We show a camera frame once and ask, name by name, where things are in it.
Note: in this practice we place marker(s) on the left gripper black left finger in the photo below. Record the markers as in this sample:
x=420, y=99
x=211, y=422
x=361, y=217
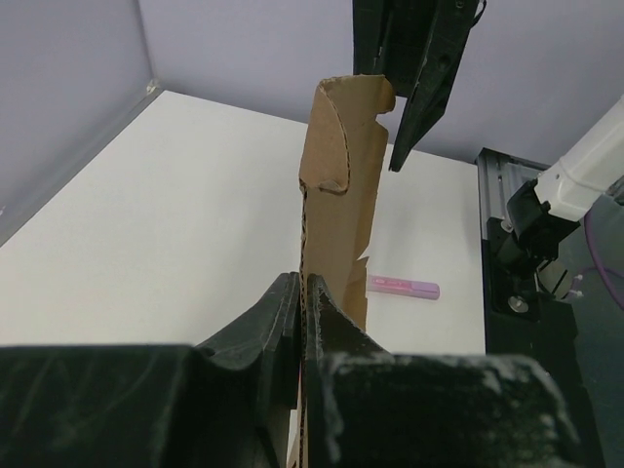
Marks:
x=226, y=402

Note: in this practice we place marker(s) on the pink purple marker pen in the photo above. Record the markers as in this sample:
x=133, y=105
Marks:
x=424, y=290

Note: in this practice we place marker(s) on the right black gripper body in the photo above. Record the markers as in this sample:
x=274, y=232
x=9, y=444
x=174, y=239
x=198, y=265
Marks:
x=389, y=39

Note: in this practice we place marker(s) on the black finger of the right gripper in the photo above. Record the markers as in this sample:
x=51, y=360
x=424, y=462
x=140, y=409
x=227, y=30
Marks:
x=445, y=43

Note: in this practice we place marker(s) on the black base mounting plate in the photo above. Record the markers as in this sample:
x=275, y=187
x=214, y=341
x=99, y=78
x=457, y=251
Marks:
x=524, y=315

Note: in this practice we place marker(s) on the brown cardboard box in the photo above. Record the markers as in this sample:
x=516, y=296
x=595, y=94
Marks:
x=339, y=174

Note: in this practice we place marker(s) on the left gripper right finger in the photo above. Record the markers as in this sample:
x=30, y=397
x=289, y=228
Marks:
x=366, y=407

